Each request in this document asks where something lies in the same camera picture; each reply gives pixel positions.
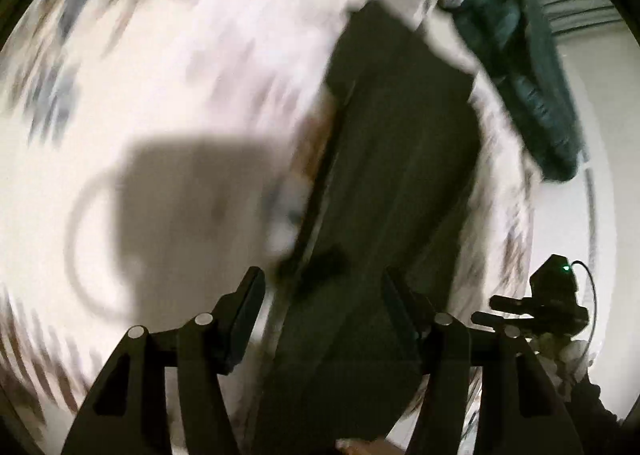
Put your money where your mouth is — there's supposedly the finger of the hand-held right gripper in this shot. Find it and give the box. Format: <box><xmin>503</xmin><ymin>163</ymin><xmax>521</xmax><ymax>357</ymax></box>
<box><xmin>489</xmin><ymin>295</ymin><xmax>533</xmax><ymax>313</ymax></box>
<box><xmin>471</xmin><ymin>312</ymin><xmax>532</xmax><ymax>330</ymax></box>

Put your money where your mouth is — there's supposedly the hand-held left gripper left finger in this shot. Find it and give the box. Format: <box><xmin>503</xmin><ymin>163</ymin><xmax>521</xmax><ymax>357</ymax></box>
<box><xmin>60</xmin><ymin>266</ymin><xmax>267</xmax><ymax>455</ymax></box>

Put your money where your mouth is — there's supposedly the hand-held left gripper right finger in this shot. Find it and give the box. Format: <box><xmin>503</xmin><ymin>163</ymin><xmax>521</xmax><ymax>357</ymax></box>
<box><xmin>381</xmin><ymin>267</ymin><xmax>586</xmax><ymax>455</ymax></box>

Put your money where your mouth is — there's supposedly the black striped sweater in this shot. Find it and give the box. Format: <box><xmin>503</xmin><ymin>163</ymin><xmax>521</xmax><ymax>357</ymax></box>
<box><xmin>250</xmin><ymin>0</ymin><xmax>483</xmax><ymax>443</ymax></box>

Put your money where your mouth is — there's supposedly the person's right forearm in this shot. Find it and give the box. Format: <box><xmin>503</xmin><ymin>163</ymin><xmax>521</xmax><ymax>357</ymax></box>
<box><xmin>565</xmin><ymin>370</ymin><xmax>636</xmax><ymax>455</ymax></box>

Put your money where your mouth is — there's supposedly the person's right hand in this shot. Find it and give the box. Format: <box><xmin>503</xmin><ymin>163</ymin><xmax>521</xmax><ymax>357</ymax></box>
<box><xmin>530</xmin><ymin>334</ymin><xmax>593</xmax><ymax>398</ymax></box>

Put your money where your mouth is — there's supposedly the white headboard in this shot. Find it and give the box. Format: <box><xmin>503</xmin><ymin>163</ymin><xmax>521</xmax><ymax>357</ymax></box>
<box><xmin>545</xmin><ymin>20</ymin><xmax>640</xmax><ymax>376</ymax></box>

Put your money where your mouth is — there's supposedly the folded dark green blanket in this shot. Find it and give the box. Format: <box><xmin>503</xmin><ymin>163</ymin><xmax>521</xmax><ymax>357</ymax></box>
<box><xmin>440</xmin><ymin>0</ymin><xmax>585</xmax><ymax>182</ymax></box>

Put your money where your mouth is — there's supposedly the white patterned tablecloth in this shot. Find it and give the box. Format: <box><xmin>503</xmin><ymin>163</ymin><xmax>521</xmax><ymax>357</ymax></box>
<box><xmin>0</xmin><ymin>0</ymin><xmax>546</xmax><ymax>455</ymax></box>

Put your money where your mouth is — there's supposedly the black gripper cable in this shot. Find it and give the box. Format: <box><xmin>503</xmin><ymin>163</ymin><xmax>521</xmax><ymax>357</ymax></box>
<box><xmin>570</xmin><ymin>260</ymin><xmax>599</xmax><ymax>351</ymax></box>

